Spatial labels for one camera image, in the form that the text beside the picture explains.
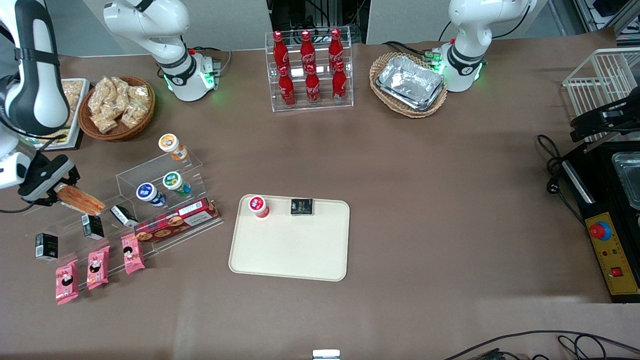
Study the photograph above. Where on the white rectangular snack tray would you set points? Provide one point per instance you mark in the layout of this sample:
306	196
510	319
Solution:
82	107

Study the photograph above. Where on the grey aluminium frame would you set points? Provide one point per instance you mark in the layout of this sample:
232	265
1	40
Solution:
605	15

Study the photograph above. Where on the clear acrylic bottle rack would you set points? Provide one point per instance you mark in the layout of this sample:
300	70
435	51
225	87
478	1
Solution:
345	75

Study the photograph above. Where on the red lid yogurt cup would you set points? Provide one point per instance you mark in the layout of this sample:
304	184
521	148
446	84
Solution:
258	205

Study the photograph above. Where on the light wicker basket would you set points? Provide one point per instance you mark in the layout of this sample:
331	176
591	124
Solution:
382	62

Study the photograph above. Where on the brown wicker basket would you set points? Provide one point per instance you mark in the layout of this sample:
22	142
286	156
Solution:
120	134

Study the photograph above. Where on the red cola bottle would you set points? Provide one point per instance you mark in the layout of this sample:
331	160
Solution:
281	52
340	86
307	50
313	89
336	49
287	90

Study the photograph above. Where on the orange lid cup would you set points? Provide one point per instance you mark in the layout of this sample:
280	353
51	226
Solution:
171	144

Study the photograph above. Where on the aluminium foil tray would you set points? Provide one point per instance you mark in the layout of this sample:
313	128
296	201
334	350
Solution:
410	82

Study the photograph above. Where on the steel machine tray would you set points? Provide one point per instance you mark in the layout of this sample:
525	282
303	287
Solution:
631	175

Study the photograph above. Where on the small silver block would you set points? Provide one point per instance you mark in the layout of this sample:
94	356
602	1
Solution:
326	354

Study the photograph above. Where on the rice cracker pack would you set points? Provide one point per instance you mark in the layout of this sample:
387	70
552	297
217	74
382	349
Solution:
72	92

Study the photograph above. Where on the clear bag of puffed snacks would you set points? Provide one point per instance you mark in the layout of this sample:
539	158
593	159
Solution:
99	95
133	116
139	96
104	122
117	87

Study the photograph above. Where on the red emergency stop button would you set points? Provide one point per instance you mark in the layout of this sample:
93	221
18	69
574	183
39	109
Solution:
599	231

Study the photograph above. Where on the cream plastic tray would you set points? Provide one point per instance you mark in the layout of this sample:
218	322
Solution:
290	250

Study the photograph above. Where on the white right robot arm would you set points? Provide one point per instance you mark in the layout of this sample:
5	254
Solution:
35	75

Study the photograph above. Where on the black flat snack packet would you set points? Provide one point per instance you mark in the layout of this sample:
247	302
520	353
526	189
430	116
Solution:
302	206

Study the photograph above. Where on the green lid cup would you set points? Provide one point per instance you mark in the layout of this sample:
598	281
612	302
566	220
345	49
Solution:
175	182

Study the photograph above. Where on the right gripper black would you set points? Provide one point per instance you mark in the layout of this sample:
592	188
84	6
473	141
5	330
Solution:
50	176

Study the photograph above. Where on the black sealing machine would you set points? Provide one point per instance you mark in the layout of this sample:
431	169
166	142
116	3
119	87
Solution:
595	180

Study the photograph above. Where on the orange sandwich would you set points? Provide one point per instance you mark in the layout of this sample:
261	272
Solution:
82	199

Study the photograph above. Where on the blue lid cup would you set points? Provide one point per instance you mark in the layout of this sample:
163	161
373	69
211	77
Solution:
148	193

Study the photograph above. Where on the pink snack packet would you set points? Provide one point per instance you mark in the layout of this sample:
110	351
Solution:
66	282
133	254
98	268

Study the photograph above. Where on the clear acrylic tiered stand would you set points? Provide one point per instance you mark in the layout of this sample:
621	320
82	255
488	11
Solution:
170	172

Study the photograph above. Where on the small black box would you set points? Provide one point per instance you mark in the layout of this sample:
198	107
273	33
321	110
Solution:
123	216
46	246
92	225

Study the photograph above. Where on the red cookie box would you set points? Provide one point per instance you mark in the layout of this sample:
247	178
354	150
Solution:
175	220

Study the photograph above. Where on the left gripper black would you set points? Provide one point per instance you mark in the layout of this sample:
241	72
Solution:
616	113

